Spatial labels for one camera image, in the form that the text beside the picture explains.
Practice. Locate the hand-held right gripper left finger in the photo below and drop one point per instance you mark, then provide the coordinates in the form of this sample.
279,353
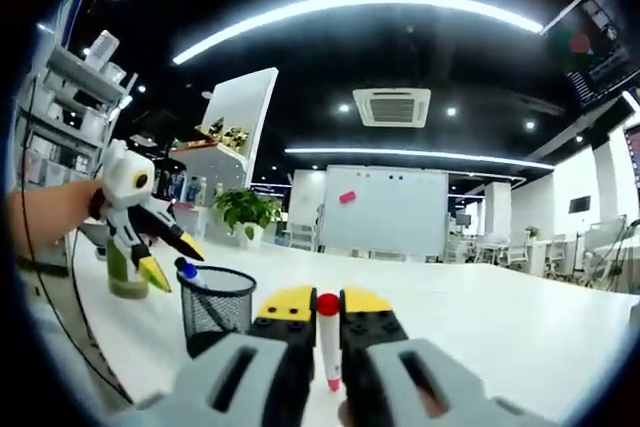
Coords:
280,347

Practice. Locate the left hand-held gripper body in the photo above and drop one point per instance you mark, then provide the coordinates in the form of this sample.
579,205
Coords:
125,182

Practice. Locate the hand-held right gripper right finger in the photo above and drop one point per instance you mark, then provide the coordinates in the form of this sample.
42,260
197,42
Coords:
372,347

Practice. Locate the red-capped whiteboard marker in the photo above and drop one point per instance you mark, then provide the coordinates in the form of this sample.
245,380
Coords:
330,342

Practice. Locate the blue-capped whiteboard marker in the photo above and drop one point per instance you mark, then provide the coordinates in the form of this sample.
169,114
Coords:
189,271

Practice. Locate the black mesh pen holder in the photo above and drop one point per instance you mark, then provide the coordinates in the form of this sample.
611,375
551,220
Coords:
220,307

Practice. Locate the large whiteboard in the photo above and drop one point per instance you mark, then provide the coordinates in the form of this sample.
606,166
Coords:
390,217

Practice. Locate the pink whiteboard eraser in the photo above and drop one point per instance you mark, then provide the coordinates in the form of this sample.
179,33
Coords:
347,197

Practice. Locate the person's left hand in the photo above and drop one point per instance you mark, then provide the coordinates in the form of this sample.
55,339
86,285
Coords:
90,202

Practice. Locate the person's right hand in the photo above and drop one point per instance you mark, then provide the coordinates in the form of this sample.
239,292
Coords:
343,412

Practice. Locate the green drink bottle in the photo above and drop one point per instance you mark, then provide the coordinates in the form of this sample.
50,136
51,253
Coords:
120,282

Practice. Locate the row of drink bottles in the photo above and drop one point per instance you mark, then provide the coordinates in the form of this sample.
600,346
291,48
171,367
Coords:
195,189

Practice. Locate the potted green plant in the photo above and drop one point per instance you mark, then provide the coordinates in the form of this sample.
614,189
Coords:
245,209

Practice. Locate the grey metal shelf rack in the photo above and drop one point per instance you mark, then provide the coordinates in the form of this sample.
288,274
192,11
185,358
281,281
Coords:
65,112

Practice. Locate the pile of snack packets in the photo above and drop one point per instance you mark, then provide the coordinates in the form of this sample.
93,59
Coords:
225,133

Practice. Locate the person's white shirt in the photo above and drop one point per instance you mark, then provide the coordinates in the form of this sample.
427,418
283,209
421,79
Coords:
55,357

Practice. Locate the white storage box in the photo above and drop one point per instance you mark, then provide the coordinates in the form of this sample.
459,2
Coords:
105,47

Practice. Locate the white display stand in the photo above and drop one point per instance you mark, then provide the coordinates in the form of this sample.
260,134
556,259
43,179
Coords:
245,107

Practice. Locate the small potted plant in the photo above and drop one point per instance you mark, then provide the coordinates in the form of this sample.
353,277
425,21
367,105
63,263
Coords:
533,233

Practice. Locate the group of office desks and chairs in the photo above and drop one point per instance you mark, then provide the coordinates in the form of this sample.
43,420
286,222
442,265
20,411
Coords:
550,257

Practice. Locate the round ceiling spotlight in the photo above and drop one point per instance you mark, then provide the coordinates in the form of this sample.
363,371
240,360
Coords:
344,108
451,111
530,124

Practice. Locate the ceiling air conditioner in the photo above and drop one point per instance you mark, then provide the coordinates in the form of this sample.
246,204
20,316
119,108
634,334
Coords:
392,108

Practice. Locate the small black monitor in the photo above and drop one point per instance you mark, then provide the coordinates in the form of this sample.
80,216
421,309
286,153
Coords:
580,204

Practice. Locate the wall screen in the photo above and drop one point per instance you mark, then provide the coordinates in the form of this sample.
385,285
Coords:
634,157

